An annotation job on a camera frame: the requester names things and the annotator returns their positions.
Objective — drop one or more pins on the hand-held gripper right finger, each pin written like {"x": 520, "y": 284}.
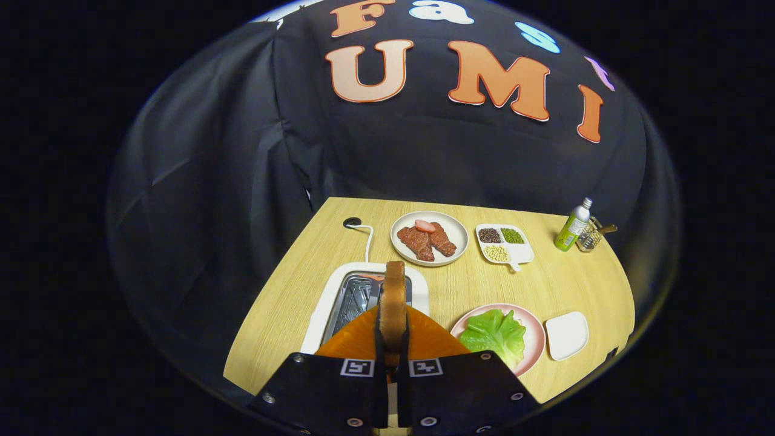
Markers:
{"x": 466, "y": 393}

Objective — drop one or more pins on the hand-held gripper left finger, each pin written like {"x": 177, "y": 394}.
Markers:
{"x": 327, "y": 393}

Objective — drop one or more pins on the green lettuce leaf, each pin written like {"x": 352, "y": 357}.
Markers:
{"x": 493, "y": 336}

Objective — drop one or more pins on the rounded brown-crust bread slice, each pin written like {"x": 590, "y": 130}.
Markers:
{"x": 393, "y": 303}

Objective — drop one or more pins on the white toaster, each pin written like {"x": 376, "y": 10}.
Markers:
{"x": 321, "y": 309}

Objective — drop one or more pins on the pink round plate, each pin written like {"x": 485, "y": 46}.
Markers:
{"x": 536, "y": 339}

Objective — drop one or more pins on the white square plate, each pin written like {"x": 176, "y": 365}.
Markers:
{"x": 566, "y": 336}

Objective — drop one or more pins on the pile of yellow beans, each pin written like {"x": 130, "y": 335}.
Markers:
{"x": 497, "y": 253}

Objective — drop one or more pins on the white divided dish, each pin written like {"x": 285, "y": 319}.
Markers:
{"x": 525, "y": 253}

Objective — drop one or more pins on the brown meat piece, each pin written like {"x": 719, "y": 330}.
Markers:
{"x": 416, "y": 243}
{"x": 443, "y": 241}

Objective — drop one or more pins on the pile of dark beans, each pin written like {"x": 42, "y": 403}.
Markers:
{"x": 489, "y": 235}

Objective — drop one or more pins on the beige round plate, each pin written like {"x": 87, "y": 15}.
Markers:
{"x": 460, "y": 233}

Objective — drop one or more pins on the pile of green beans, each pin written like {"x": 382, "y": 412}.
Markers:
{"x": 512, "y": 235}

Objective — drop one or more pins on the silver bottle with green label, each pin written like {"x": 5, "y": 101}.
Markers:
{"x": 569, "y": 233}

